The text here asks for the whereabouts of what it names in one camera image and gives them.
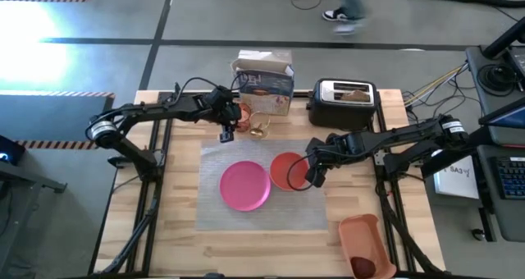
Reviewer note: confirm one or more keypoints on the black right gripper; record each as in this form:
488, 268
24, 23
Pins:
332, 149

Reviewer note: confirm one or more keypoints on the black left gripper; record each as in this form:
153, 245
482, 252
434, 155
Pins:
223, 106

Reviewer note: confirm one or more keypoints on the orange plastic tumbler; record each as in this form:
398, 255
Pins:
246, 117

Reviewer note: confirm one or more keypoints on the red plastic bowl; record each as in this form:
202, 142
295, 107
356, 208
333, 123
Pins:
283, 170

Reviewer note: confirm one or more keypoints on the clear ribbed glass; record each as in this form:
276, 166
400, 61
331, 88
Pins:
264, 121

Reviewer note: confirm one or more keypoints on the pink plastic plate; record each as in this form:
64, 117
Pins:
245, 186

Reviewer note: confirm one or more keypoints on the blue cereal box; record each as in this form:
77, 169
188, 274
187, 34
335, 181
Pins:
266, 86

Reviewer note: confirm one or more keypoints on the terracotta tray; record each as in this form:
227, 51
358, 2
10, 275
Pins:
361, 238

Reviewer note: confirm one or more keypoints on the brown toast slice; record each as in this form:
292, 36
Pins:
356, 96

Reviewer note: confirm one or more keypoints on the red apple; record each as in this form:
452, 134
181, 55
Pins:
363, 268

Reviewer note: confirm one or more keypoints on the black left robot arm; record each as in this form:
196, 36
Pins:
135, 115

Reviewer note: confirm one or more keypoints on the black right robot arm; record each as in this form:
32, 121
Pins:
410, 137

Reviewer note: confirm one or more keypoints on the grey woven placemat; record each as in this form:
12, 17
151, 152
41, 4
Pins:
287, 213

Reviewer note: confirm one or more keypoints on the black toaster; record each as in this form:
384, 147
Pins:
340, 115

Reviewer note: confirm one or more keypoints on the white labelled box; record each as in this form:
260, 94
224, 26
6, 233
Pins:
455, 180

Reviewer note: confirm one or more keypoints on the dark floor mat striped edge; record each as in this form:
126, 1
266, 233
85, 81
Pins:
49, 119

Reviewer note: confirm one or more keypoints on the person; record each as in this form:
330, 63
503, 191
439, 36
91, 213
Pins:
352, 0

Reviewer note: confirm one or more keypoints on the black computer keyboard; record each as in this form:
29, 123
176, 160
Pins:
510, 178

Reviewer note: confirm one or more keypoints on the grey side desk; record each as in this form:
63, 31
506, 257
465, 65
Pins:
508, 213

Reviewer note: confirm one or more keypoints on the dark laptop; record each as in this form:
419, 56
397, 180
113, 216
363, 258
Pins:
508, 117

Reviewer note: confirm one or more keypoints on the grey desk with black legs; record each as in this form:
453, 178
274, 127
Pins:
16, 180

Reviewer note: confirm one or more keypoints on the black metal table frame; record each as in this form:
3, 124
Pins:
301, 93

